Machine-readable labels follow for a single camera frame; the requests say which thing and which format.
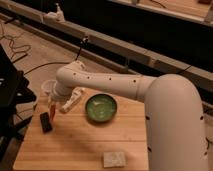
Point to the green bowl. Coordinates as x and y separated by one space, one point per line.
101 108

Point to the beige sponge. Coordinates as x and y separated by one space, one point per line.
114 159

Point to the black rectangular block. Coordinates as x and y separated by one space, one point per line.
45 122

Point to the white clamp device on rail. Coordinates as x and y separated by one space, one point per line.
58 15

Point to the orange pepper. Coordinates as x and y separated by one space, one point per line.
52 110

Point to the wooden board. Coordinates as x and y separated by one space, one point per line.
75 144

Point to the black equipment at left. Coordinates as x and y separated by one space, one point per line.
13 90

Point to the white ceramic cup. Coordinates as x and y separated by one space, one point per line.
47 86

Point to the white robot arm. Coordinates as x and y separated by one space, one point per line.
175 127

